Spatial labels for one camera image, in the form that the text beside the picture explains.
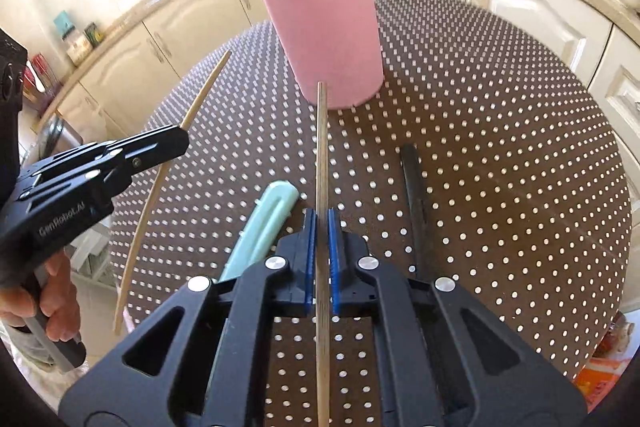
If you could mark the cream kitchen cabinets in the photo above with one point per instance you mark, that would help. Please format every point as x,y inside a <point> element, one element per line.
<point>190,22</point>

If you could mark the person's left hand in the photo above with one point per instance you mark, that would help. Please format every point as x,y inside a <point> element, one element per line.
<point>62,297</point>

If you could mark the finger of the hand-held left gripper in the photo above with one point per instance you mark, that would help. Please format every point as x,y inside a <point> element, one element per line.
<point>160,147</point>

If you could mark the glass jar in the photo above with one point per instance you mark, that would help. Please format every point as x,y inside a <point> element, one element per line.
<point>79,49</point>

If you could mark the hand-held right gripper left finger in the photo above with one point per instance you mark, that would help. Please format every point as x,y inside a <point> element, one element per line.
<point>310,257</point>

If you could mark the brown polka dot tablecloth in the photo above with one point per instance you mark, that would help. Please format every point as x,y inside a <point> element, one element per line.
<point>475,107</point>

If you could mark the teal tin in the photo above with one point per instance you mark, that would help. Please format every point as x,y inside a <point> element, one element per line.
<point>64,24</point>

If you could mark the orange box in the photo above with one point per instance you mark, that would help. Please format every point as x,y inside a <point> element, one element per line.
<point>602,382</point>

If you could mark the mint green plastic utensil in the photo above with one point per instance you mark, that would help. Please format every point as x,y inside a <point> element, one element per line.
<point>265,217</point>

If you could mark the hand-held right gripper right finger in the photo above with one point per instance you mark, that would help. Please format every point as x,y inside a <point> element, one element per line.
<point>334,267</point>

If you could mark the green tin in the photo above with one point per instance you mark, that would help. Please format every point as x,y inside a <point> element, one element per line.
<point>93,34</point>

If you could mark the red striped packets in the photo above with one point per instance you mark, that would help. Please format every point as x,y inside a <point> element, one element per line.
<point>42,77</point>

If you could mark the pink utensil cup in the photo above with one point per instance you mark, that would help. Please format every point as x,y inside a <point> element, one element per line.
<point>325,42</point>

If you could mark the long wooden chopstick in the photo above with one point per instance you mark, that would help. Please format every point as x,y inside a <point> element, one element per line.
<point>323,157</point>
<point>209,85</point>

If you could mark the steel cooking pot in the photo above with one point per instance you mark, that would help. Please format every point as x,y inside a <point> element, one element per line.
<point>60,137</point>

